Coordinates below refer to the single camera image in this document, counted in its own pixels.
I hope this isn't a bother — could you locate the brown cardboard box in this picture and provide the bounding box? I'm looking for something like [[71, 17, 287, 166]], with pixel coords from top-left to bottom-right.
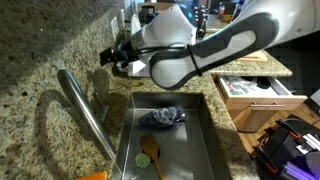
[[137, 1, 178, 11]]

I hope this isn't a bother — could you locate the orange sponge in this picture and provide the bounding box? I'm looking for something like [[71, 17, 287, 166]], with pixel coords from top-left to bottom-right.
[[74, 171, 108, 180]]

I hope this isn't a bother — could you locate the white wall outlet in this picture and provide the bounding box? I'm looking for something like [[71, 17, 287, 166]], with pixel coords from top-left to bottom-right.
[[109, 16, 121, 42]]

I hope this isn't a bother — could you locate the black round cup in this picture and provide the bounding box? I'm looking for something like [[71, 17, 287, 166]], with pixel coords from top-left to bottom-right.
[[254, 77, 273, 90]]

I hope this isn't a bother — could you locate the teal kitchen utensil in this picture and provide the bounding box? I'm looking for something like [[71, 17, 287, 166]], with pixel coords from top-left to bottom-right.
[[229, 87, 248, 97]]

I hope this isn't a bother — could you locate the chrome gooseneck faucet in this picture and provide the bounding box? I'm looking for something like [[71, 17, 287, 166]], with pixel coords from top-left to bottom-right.
[[56, 68, 118, 162]]

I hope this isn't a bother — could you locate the wooden spoon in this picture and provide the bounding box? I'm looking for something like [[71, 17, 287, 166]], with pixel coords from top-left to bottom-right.
[[139, 132, 168, 180]]

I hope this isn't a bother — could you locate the bagged plastic cutlery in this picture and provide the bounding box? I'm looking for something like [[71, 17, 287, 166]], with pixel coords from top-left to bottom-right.
[[225, 76, 258, 96]]

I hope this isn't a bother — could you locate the wooden drawer with steel handle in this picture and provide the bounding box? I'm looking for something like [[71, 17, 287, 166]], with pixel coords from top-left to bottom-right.
[[213, 74, 309, 112]]

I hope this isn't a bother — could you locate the white ribbed block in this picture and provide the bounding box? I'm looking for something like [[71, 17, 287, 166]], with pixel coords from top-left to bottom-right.
[[282, 161, 316, 180], [295, 132, 320, 155]]

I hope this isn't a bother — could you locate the white plate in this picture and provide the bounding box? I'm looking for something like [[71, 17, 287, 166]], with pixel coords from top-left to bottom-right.
[[129, 13, 142, 36]]

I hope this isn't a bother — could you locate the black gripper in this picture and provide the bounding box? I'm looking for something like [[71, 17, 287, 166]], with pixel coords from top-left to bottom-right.
[[99, 44, 134, 67]]

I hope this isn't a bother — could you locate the white dish rack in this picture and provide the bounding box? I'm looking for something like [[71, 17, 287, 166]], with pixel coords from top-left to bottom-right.
[[114, 39, 132, 76]]

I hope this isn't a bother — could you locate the black cylindrical container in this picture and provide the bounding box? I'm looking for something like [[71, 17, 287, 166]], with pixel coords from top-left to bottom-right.
[[138, 4, 160, 28]]

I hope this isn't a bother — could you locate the black knife block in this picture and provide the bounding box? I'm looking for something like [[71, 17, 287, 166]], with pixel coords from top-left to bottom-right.
[[194, 4, 208, 38]]

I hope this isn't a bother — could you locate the large wooden cutting board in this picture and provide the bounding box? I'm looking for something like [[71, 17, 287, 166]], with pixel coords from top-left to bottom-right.
[[237, 49, 269, 64]]

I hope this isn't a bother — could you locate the small red capped bottle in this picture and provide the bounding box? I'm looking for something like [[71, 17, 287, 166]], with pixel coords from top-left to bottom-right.
[[217, 1, 227, 16]]

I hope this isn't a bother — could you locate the orange and black clamp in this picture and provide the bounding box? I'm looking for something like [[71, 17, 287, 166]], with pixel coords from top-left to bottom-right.
[[261, 145, 280, 175]]

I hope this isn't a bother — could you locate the stainless steel sink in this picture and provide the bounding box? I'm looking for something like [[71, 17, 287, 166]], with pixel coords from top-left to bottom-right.
[[111, 92, 232, 180]]

